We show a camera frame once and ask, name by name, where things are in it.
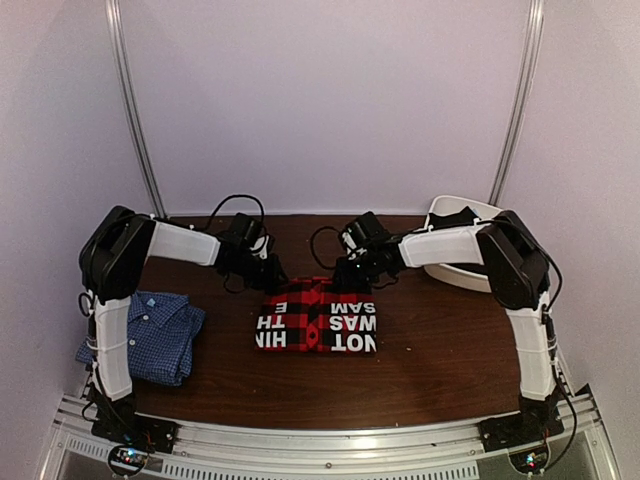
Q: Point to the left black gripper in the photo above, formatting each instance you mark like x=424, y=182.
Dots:
x=271, y=279

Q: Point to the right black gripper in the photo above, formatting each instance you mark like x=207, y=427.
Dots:
x=348, y=279

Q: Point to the red black plaid shirt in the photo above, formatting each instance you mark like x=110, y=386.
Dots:
x=312, y=315

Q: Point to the blue checked shirt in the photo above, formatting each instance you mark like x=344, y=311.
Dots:
x=147, y=336

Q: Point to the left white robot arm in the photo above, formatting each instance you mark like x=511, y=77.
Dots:
x=112, y=262

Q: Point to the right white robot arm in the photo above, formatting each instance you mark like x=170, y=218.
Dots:
x=516, y=266

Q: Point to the white plastic basin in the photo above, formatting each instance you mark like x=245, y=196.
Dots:
x=467, y=276

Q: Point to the black shirt in basin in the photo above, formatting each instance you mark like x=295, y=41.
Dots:
x=463, y=218

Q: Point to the left circuit board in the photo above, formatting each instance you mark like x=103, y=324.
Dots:
x=125, y=460

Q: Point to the circuit board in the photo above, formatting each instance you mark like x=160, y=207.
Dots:
x=125, y=460
x=530, y=461

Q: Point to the right circuit board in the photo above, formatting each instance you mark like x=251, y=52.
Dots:
x=530, y=461

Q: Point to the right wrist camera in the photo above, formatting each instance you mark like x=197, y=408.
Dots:
x=352, y=251

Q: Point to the right aluminium frame post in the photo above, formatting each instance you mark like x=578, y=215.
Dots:
x=529, y=60

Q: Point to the aluminium frame post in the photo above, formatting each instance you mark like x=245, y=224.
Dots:
x=123, y=71
x=529, y=60

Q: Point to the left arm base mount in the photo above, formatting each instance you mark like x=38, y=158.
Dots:
x=141, y=432

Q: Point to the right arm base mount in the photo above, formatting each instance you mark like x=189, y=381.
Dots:
x=533, y=422

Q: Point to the left aluminium frame post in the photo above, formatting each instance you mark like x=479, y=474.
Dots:
x=123, y=71

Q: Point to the front aluminium rail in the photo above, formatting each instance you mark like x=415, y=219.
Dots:
x=451, y=450

